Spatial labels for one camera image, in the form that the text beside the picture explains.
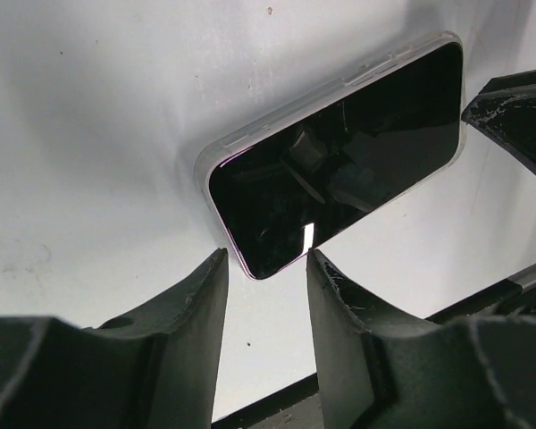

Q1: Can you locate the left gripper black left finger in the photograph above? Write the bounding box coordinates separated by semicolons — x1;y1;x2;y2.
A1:
0;248;229;428

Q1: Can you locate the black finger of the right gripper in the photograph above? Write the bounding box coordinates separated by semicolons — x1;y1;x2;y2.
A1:
461;70;536;176

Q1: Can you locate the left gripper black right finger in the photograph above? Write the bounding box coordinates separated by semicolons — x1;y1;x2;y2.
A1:
306;249;536;428

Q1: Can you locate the white phone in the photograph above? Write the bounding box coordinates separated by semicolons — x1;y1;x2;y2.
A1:
207;42;465;281

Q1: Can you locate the clear phone case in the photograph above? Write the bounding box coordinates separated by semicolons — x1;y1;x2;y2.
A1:
192;29;468;282

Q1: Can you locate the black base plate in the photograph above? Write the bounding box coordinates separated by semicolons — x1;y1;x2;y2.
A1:
211;374;323;428

